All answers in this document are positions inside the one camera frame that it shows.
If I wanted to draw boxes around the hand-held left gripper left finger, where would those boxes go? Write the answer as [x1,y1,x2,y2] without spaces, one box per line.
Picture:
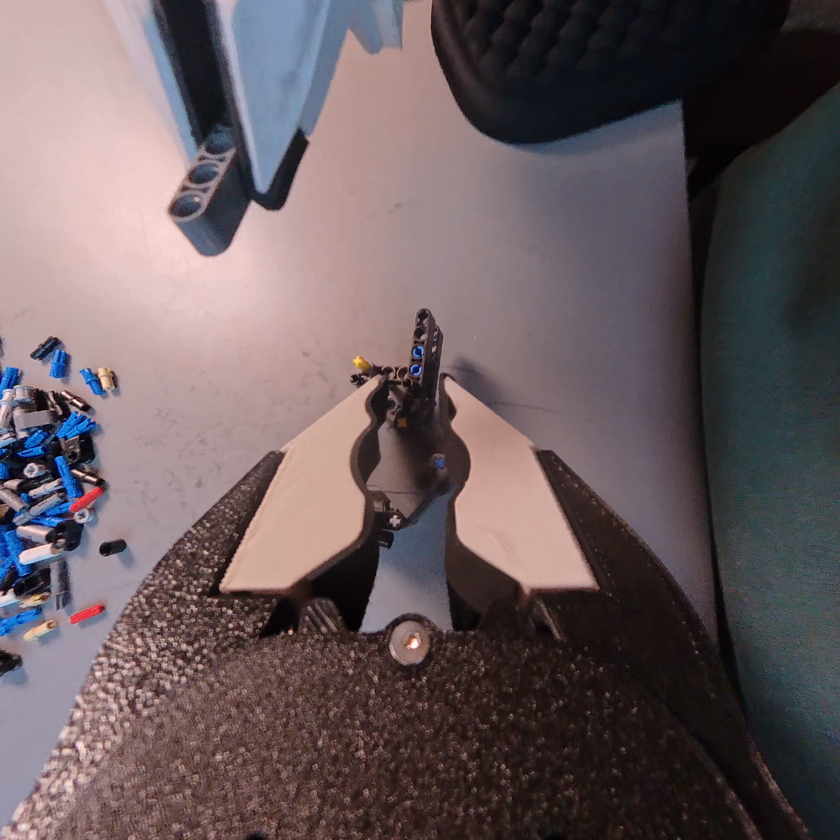
[220,384,392,628]

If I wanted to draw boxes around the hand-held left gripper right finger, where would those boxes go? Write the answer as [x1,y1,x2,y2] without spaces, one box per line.
[437,378,599,620]

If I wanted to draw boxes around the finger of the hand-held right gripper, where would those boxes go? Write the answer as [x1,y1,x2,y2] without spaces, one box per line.
[214,0,401,211]
[105,0,221,148]

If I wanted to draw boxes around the dark grey holed beam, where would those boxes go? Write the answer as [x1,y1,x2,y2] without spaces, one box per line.
[167,125,253,258]

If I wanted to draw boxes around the black beam brick assembly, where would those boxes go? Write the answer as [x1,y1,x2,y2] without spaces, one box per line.
[350,309,458,532]

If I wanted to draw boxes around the pile of small building bricks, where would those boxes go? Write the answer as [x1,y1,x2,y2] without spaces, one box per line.
[0,335,128,677]

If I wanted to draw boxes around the grey desk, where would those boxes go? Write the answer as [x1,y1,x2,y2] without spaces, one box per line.
[0,0,720,788]

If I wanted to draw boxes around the person's torso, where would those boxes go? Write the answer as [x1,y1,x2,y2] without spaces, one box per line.
[693,79,840,840]

